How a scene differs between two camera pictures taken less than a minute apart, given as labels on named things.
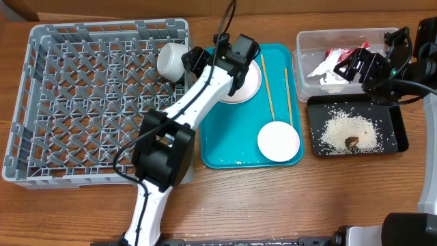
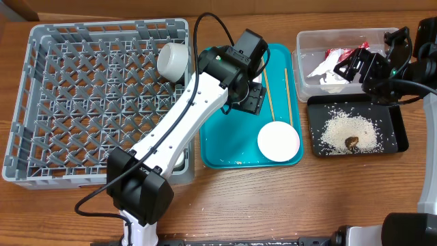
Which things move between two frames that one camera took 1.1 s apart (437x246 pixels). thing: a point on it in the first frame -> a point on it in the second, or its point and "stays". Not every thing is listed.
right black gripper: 362,63 stays
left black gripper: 197,60 -> 254,100
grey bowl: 169,62 stays
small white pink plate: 278,141 stays
